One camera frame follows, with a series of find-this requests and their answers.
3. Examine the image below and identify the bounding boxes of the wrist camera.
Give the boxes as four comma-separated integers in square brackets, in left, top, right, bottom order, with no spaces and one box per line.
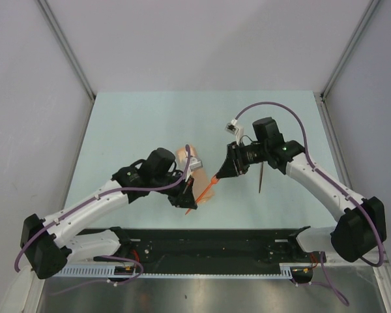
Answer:
[189,156,203,171]
[225,119,244,144]

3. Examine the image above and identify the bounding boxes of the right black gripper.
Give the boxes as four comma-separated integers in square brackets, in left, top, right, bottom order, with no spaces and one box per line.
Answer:
[216,140,268,179]

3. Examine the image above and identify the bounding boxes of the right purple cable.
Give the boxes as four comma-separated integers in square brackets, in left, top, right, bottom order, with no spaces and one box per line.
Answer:
[234,101,387,307]

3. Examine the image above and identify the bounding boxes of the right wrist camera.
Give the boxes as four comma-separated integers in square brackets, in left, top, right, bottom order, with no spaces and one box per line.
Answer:
[225,119,244,144]

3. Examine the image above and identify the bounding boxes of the peach cloth napkin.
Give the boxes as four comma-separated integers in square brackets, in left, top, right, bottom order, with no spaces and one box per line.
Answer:
[190,145,210,198]

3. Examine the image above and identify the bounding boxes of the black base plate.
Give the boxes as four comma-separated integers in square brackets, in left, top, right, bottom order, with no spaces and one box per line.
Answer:
[82,228,319,274]

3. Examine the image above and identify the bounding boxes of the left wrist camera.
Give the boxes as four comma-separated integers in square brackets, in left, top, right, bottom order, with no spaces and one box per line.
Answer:
[189,156,203,171]

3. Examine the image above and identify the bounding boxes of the purple cable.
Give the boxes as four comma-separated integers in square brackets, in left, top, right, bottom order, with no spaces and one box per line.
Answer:
[234,101,387,307]
[13,145,193,294]

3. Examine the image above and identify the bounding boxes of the aluminium frame post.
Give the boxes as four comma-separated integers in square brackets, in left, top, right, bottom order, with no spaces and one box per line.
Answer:
[35,0,96,104]
[320,0,383,100]

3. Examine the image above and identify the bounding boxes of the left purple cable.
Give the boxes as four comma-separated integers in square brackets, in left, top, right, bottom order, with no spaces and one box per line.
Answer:
[13,145,193,294]

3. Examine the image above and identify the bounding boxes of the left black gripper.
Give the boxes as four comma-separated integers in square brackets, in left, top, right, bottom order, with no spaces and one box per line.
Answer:
[152,170,197,209]

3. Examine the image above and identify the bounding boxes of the aluminium front rail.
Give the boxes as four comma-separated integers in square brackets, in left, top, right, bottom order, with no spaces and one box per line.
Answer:
[316,237,386,267]

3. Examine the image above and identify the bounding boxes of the orange fork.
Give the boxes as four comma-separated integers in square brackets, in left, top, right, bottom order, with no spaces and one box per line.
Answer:
[194,175,220,205]

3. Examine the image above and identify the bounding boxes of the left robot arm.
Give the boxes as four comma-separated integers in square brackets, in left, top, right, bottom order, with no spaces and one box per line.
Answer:
[14,145,197,279]

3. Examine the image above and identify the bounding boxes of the left aluminium frame post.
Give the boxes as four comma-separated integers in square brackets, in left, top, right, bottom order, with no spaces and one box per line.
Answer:
[35,0,96,104]

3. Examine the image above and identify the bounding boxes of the slotted cable duct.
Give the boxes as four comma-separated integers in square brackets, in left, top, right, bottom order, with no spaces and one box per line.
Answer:
[53,264,313,280]

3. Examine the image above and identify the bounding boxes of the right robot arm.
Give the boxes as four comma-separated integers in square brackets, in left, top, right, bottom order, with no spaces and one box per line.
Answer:
[216,117,386,262]

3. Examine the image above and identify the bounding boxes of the right aluminium frame post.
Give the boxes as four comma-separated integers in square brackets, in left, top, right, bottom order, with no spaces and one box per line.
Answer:
[320,0,383,100]

